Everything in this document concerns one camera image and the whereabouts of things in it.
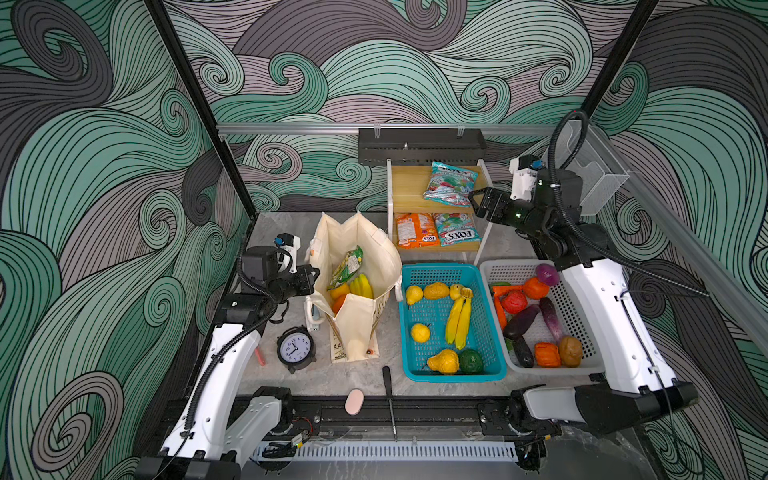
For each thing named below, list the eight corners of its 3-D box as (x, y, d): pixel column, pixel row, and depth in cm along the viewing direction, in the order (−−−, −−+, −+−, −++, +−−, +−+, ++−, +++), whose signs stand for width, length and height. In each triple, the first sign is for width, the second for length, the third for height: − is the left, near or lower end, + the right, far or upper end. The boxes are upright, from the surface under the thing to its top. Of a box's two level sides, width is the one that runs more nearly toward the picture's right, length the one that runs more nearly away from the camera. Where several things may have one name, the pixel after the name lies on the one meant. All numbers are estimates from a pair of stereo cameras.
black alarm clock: (284, 376, 82) (281, 372, 79) (276, 338, 89) (273, 333, 86) (319, 360, 85) (318, 356, 82) (309, 324, 92) (307, 320, 89)
